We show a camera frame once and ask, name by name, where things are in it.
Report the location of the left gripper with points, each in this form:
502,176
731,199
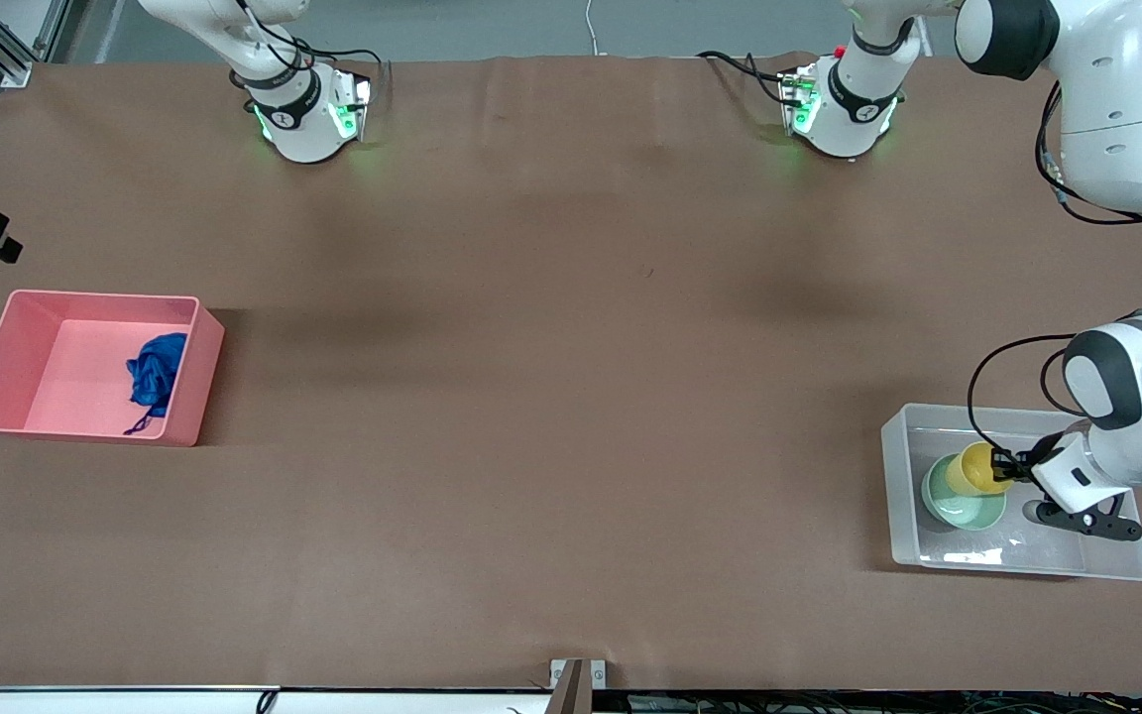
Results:
1022,463

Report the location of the yellow plastic cup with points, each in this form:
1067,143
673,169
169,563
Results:
972,471

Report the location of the mint green bowl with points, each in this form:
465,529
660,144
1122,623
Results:
968,512

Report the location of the blue cloth bag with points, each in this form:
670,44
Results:
157,372

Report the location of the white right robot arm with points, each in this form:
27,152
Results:
305,131

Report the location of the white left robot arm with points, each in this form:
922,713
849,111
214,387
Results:
1126,99

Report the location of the clear plastic box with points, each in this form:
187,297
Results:
1017,551

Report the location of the pink plastic box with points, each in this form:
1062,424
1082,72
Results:
75,382

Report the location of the brown table cover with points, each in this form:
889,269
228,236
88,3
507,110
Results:
571,297

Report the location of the metal table edge bracket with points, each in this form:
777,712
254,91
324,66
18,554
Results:
571,684

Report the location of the white table edge rail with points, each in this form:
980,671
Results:
135,702

